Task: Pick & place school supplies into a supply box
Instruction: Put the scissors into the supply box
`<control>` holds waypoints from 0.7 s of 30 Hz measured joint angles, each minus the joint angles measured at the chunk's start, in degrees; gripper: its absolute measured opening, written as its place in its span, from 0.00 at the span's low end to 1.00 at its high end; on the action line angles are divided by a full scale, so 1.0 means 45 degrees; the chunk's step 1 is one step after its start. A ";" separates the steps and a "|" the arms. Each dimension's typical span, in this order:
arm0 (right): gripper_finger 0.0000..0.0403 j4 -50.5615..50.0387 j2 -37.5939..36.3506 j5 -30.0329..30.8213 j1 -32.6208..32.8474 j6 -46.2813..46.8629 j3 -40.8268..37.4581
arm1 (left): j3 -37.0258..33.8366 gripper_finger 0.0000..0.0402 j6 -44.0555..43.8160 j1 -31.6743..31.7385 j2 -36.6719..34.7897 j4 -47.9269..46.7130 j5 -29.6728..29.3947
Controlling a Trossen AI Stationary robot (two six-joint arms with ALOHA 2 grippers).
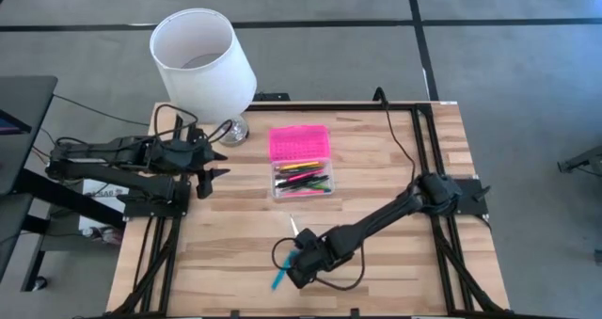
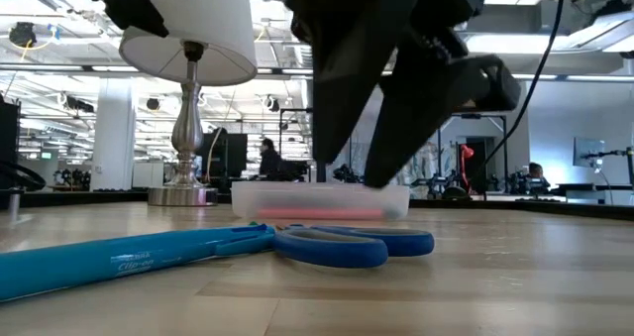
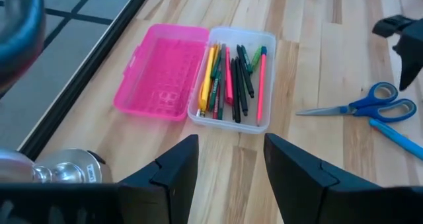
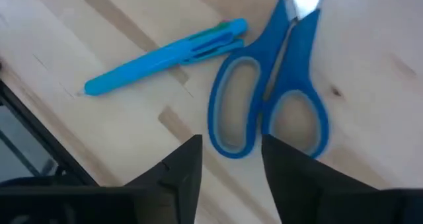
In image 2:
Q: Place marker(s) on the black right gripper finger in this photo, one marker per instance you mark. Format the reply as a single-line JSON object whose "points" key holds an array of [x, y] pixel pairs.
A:
{"points": [[347, 53], [421, 108]]}

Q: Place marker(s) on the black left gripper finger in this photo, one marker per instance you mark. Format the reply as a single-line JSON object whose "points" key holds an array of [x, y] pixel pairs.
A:
{"points": [[124, 4]]}

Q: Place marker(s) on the pink pencil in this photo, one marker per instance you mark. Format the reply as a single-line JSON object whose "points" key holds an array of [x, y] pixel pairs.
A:
{"points": [[322, 213]]}

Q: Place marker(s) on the clear supply box pink lid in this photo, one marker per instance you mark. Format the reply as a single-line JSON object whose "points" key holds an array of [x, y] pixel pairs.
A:
{"points": [[297, 197]]}

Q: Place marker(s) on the blue clip-on pen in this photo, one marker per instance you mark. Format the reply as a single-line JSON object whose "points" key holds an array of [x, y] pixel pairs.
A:
{"points": [[99, 264]]}

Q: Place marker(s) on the patterned grey cloth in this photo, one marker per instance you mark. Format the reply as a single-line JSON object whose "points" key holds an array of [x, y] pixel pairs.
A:
{"points": [[426, 167]]}

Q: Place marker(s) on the red desk lamp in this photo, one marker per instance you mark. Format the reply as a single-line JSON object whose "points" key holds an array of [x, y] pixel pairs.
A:
{"points": [[467, 152]]}

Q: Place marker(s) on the white shade silver table lamp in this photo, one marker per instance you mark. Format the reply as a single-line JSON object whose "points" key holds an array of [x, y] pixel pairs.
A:
{"points": [[213, 29]]}

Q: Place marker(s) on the person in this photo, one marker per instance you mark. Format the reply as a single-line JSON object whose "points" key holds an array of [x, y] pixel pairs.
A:
{"points": [[537, 177], [270, 162]]}

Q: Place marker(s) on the white round column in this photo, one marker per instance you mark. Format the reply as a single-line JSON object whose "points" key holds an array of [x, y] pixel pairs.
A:
{"points": [[113, 143]]}

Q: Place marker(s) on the black monitor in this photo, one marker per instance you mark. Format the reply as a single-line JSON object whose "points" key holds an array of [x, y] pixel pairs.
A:
{"points": [[230, 152]]}

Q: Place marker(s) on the black cabinet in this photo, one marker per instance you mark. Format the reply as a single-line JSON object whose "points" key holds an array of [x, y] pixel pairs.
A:
{"points": [[9, 143]]}

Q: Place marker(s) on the black ceiling dome camera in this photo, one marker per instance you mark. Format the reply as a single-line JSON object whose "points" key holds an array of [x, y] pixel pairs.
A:
{"points": [[22, 33]]}

